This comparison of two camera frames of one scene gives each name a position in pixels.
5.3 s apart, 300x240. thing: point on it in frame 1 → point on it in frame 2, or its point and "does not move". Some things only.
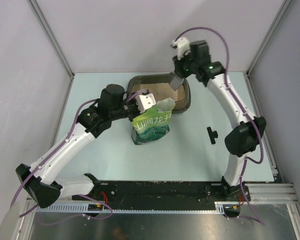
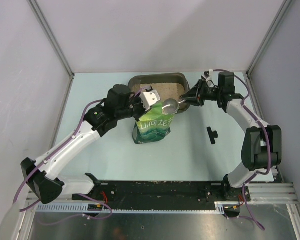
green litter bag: (154, 124) does not move
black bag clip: (213, 135) does not move
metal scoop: (176, 82) → (171, 106)
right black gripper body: (186, 66) → (207, 93)
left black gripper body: (129, 108) does not move
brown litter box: (159, 86) does not move
